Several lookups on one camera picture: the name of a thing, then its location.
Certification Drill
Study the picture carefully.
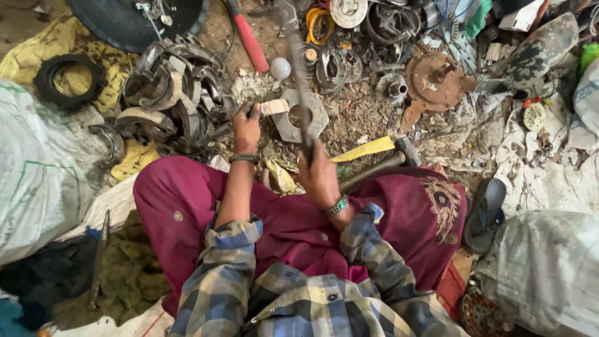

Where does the person's right hand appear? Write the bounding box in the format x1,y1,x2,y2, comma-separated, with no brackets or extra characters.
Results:
296,139,345,209

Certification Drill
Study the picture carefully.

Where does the person's left hand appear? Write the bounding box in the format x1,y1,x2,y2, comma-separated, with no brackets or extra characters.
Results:
232,102,262,155

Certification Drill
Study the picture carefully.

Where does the brake shoe with tan lining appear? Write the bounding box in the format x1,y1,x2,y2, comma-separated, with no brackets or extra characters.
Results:
259,98,291,117

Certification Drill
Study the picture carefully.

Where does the grey long-handled hammer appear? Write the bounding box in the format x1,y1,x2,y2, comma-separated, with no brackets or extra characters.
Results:
273,0,317,164

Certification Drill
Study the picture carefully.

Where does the green beaded right wrist bangle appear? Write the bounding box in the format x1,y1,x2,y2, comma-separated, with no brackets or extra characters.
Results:
325,194,350,218

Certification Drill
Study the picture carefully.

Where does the yellowish crumpled scrap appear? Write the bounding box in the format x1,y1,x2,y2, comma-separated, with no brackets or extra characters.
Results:
262,158,299,196

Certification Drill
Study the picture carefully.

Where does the yellow flat strip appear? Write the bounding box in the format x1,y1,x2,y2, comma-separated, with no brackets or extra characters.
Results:
330,136,397,164

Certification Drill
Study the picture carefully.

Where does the grey hexagonal metal plate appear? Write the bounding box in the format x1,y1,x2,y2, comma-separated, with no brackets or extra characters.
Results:
271,89,330,144

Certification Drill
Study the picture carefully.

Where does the maroon embroidered garment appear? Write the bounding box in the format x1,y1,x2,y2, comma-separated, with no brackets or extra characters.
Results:
132,155,469,319

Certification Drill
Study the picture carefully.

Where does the white ball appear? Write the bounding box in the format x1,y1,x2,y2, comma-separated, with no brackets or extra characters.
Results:
270,57,292,81

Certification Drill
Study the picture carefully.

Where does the pile of worn brake shoes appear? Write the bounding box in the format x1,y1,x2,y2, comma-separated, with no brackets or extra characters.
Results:
114,35,240,158

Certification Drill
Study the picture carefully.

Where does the small yellow cloth piece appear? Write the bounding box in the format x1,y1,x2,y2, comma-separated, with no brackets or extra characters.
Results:
110,140,161,183

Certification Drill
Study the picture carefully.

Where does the short metal cylinder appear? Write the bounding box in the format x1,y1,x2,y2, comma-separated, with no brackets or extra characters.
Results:
377,72,409,102

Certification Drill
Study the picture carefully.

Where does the blue plaid shirt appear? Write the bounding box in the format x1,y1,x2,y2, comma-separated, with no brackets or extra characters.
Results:
168,202,471,337

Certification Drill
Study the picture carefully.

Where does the single grey brake shoe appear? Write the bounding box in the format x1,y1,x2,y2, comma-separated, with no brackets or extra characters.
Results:
87,123,126,169

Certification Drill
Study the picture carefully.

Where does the rusty round hub plate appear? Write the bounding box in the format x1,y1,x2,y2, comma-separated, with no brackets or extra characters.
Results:
399,51,478,134

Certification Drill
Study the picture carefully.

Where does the white round metal cap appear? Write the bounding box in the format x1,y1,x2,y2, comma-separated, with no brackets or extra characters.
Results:
329,0,369,29

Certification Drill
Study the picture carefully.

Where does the grey blue sandal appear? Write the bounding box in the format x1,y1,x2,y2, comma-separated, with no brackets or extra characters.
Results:
463,177,508,256

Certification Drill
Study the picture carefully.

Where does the heap of metal scrap parts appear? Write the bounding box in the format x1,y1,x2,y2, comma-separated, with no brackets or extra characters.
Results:
299,0,499,96

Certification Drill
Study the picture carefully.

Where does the black round disc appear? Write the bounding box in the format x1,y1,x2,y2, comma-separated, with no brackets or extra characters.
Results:
65,0,210,54

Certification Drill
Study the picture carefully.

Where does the red cloth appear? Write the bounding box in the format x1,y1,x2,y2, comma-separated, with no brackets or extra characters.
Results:
434,260,470,323

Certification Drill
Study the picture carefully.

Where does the olive green cloth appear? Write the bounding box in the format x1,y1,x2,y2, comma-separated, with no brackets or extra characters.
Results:
51,210,172,330

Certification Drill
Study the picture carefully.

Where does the flat dark metal bar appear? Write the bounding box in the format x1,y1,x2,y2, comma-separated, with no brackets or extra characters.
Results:
88,209,112,310

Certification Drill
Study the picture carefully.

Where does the large white woven sack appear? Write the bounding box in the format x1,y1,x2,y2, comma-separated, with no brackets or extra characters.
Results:
0,79,114,267

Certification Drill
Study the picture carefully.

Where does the rusty perforated disc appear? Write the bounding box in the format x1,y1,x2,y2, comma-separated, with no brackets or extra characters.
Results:
460,285,518,337

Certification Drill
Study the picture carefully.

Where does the pale round toothed disc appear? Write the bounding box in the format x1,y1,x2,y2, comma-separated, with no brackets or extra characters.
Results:
523,101,548,133

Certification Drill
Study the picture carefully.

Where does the dirty white ground sheet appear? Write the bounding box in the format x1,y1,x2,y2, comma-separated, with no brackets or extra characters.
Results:
494,91,599,218

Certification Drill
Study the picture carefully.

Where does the yellow dirty sack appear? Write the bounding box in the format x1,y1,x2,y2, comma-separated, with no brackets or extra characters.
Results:
0,14,142,117

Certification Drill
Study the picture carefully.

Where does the grey white filled sack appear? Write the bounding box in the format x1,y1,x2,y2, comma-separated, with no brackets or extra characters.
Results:
472,210,599,337

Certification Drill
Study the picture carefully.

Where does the dark blue cloth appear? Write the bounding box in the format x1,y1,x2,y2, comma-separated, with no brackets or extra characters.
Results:
0,233,100,332

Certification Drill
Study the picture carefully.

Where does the camouflage patterned shoe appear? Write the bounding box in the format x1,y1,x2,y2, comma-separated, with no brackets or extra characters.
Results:
487,12,580,92

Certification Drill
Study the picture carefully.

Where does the white sack with blue print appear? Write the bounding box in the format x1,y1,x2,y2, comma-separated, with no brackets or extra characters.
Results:
572,58,599,151

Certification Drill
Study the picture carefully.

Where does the bright green plastic piece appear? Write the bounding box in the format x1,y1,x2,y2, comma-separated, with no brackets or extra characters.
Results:
580,42,599,72

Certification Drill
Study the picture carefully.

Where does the red-handled tool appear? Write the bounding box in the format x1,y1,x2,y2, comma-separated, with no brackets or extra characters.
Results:
224,0,270,75

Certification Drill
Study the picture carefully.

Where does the steel hammer with grey handle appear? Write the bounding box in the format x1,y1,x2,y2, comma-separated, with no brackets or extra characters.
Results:
338,137,422,193

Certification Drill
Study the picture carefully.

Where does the grey metal ring housing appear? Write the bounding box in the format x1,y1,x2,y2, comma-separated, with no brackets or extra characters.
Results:
315,47,350,95

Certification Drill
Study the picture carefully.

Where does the yellow wire coil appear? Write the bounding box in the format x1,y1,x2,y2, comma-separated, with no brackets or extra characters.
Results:
306,7,337,46

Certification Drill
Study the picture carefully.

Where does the black rubber ring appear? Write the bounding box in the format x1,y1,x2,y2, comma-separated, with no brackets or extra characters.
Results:
33,53,109,111

